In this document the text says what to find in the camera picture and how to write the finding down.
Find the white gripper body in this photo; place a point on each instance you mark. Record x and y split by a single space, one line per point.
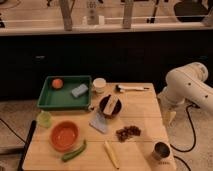
169 99

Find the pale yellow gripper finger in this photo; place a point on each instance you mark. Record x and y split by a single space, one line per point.
168 117

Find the dark grape bunch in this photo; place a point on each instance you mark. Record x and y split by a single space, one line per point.
127 132

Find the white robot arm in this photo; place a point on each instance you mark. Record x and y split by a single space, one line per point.
185 83

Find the red bowl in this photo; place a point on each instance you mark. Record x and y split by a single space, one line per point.
64 135

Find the metal cup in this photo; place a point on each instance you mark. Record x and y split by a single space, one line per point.
161 151

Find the wooden block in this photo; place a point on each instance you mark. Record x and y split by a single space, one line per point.
110 105

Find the grey blue cloth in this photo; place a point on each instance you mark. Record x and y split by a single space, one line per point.
99 123

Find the white cup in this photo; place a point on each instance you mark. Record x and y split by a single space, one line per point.
99 85

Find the blue sponge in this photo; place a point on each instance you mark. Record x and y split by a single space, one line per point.
80 90

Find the green cucumber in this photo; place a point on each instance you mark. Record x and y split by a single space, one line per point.
70 155

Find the green plastic tray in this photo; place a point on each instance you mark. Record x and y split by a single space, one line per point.
62 99

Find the orange fruit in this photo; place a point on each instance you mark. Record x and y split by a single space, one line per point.
57 83

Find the green cup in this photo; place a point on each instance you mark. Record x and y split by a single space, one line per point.
44 119

